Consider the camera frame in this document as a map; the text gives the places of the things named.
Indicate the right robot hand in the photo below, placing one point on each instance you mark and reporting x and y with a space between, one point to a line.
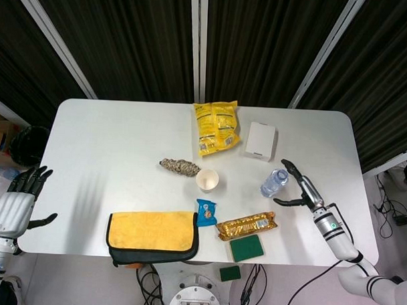
305 191

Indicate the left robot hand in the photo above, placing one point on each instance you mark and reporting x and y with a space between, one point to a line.
11 209

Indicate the clear plastic water bottle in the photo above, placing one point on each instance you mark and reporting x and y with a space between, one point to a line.
273 183

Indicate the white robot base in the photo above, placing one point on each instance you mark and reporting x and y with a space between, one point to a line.
198 293

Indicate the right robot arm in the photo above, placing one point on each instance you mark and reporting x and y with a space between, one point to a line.
347 251

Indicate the white paper cup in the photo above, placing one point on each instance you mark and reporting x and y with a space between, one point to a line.
207 180

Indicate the black waste bin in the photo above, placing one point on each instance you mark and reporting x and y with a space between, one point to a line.
28 145

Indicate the white cardboard box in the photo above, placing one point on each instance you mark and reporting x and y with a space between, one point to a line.
260 141

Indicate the gold foil biscuit pack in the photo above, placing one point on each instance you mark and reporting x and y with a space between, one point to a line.
246 225

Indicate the green scouring sponge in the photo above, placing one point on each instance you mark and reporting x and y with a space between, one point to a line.
247 248
230 273

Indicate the blue snack packet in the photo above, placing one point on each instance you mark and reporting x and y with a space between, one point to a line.
205 213

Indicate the yellow snack bag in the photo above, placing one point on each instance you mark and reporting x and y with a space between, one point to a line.
217 128

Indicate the yellow and black cloth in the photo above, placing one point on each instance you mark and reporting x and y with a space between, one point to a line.
152 237

